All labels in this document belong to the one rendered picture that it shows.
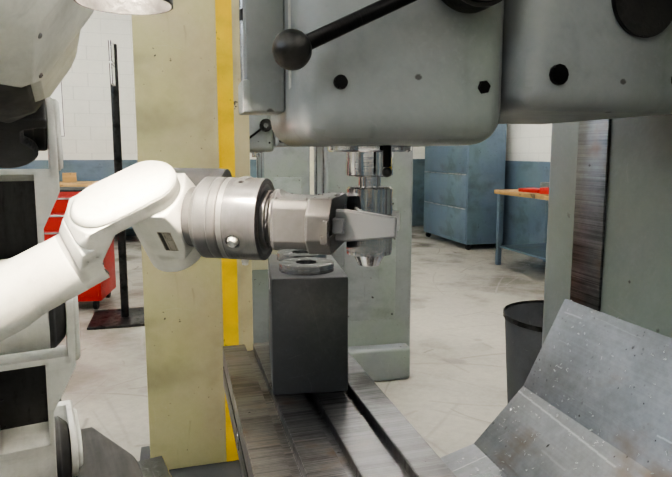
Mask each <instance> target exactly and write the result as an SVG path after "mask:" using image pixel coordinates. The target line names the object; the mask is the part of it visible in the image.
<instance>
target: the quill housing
mask: <svg viewBox="0 0 672 477"><path fill-rule="evenodd" d="M377 1H379V0H284V30H286V29H297V30H300V31H302V32H303V33H304V34H307V33H309V32H312V31H314V30H316V29H318V28H320V27H322V26H325V25H327V24H329V23H331V22H333V21H335V20H338V19H340V18H342V17H344V16H346V15H348V14H351V13H353V12H355V11H357V10H359V9H361V8H364V7H366V6H368V5H370V4H372V3H374V2H377ZM503 21H504V0H502V1H501V2H499V3H497V4H495V5H493V6H491V7H489V8H487V9H485V10H482V11H480V12H476V13H462V12H458V11H455V10H453V9H452V8H450V7H449V6H447V5H446V4H445V3H444V2H443V1H442V0H417V1H415V2H413V3H410V4H408V5H406V6H404V7H402V8H400V9H398V10H396V11H393V12H391V13H389V14H387V15H385V16H383V17H381V18H379V19H376V20H374V21H372V22H370V23H368V24H366V25H364V26H361V27H359V28H357V29H355V30H353V31H351V32H349V33H347V34H344V35H342V36H340V37H338V38H336V39H334V40H332V41H329V42H327V43H325V44H323V45H321V46H319V47H317V48H315V49H312V55H311V58H310V60H309V62H308V63H307V64H306V65H305V66H304V67H303V68H301V69H299V70H293V71H290V70H286V69H285V111H284V112H283V113H281V114H278V115H270V119H271V126H272V130H273V132H274V134H275V136H276V137H277V138H278V139H279V140H280V141H281V142H283V143H285V144H287V145H289V146H295V147H328V146H363V145H382V146H383V145H391V146H412V147H426V146H464V145H473V144H478V143H480V142H482V141H484V140H486V139H488V138H489V137H490V136H491V135H492V134H493V133H494V131H495V129H496V127H497V125H498V123H499V118H500V107H501V78H502V50H503Z"/></svg>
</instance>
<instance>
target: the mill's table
mask: <svg viewBox="0 0 672 477"><path fill-rule="evenodd" d="M223 385H224V390H225V395H226V399H227V404H228V409H229V414H230V419H231V424H232V429H233V433H234V438H235V443H236V448H237V453H238V458H239V463H240V468H241V472H242V477H456V476H455V474H454V473H453V472H452V471H451V470H450V469H449V468H448V466H447V465H446V464H445V463H444V462H443V461H442V459H441V458H440V457H439V456H438V455H437V454H436V453H435V451H434V450H433V449H432V448H431V447H430V446H429V444H428V443H427V442H426V441H425V440H424V439H423V438H422V436H421V435H420V434H419V433H418V432H417V431H416V430H415V428H414V427H413V426H412V425H411V424H410V423H409V421H408V420H407V419H406V418H405V417H404V416H403V415H402V413H401V412H400V411H399V410H398V409H397V408H396V406H395V405H394V404H393V403H392V402H391V401H390V400H389V398H388V397H387V396H386V395H385V394H384V393H383V391H382V390H381V389H380V388H379V387H378V386H377V385H376V383H375V382H374V381H373V380H372V379H371V378H370V376H369V375H368V374H367V373H366V372H365V371H364V370H363V368H362V367H361V366H360V365H359V364H358V363H357V361H356V360H355V359H354V358H353V357H352V356H351V355H350V353H349V352H348V390H347V391H336V392H318V393H301V394H284V395H274V394H273V392H272V379H271V365H270V351H269V342H265V343H254V344H253V350H251V351H247V349H246V346H245V345H244V344H242V345H231V346H223Z"/></svg>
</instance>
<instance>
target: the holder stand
mask: <svg viewBox="0 0 672 477"><path fill-rule="evenodd" d="M268 298H269V351H270V365H271V379H272V392H273V394H274V395H284V394H301V393H318V392H336V391H347V390H348V277H347V275H346V274H345V273H344V271H343V270H342V269H341V267H340V266H339V265H338V263H337V262H336V261H335V259H334V258H333V257H332V255H321V254H309V253H308V252H307V251H305V250H294V249H282V250H279V251H278V252H277V254H271V255H270V256H269V258H268Z"/></svg>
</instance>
